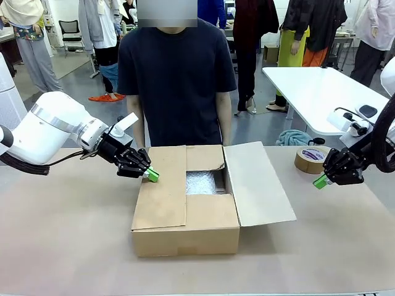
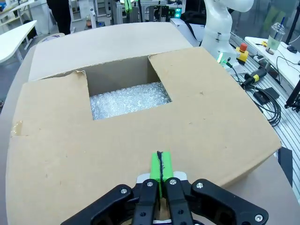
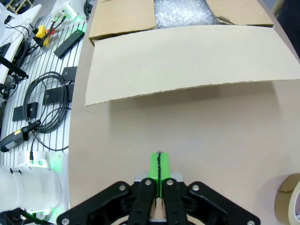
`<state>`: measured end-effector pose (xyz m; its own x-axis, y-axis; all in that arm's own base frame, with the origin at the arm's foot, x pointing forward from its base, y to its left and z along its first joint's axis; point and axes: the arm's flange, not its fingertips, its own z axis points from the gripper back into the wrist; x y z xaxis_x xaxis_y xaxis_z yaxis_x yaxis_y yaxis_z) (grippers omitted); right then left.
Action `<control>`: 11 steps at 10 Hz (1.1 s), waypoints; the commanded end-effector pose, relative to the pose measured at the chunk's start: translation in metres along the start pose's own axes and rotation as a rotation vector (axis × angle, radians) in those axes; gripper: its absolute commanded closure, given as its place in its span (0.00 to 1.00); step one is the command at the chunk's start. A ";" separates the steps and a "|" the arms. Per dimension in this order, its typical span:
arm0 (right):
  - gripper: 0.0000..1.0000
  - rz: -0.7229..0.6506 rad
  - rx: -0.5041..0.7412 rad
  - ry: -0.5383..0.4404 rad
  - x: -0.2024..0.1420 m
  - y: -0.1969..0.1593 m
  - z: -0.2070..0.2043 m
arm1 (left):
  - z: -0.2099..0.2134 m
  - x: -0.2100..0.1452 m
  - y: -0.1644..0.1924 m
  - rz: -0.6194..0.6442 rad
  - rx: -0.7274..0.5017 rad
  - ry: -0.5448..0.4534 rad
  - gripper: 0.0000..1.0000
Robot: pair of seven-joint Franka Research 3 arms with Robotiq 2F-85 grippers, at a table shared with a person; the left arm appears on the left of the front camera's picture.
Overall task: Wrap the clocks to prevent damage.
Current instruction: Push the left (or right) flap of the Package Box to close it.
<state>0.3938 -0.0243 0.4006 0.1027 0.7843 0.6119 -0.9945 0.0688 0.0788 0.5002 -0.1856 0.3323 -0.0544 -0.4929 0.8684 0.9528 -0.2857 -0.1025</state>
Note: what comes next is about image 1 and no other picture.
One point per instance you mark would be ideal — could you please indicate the white table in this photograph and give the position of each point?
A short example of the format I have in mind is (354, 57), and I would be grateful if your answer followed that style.
(308, 92)

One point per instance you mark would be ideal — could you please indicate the person in dark maroon clothes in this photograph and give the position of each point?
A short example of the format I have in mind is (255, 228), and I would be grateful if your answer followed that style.
(250, 31)

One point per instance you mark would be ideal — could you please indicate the large brown cardboard box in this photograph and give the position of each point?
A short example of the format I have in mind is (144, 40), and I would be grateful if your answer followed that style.
(185, 231)

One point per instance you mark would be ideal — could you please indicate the person in pink shirt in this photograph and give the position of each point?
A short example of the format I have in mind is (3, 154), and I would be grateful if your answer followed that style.
(376, 24)

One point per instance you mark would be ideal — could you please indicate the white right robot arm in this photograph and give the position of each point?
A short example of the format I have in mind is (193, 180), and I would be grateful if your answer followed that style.
(389, 77)

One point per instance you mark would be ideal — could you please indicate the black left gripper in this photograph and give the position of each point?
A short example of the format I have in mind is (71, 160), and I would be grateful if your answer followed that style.
(112, 151)

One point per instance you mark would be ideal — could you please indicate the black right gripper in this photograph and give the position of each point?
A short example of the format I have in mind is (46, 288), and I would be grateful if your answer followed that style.
(356, 166)

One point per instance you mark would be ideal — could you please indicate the orange cloth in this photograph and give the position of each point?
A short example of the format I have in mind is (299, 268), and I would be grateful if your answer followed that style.
(102, 98)

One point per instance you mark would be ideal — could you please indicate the mannequin with grey hoodie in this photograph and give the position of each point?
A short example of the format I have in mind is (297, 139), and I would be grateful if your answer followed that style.
(102, 31)

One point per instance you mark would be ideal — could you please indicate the clear bubble wrap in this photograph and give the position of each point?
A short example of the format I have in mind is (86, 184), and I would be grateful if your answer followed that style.
(200, 183)

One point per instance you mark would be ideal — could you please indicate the brown packing tape roll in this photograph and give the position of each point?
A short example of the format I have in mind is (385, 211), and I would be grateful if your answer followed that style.
(308, 165)

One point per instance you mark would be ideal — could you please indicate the black office chair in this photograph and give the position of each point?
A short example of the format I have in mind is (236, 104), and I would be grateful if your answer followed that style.
(70, 29)

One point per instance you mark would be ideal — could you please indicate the small cardboard box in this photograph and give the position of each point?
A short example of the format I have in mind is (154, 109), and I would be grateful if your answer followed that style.
(271, 54)

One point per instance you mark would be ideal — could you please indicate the person in navy t-shirt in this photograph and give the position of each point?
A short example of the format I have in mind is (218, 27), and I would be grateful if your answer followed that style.
(176, 77)

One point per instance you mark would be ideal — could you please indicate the teal towel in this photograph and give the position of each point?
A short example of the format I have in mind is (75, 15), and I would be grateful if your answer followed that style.
(291, 138)

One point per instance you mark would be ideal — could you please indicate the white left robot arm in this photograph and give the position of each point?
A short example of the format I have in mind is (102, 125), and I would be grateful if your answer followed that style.
(52, 126)

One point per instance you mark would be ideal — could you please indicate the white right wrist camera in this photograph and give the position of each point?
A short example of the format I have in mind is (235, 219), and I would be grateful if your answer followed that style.
(339, 121)

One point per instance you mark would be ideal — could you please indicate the person's left forearm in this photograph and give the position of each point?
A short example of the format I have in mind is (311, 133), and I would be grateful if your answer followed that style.
(224, 117)

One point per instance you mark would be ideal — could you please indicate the person in blue jacket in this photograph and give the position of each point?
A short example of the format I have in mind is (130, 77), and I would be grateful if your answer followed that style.
(220, 12)

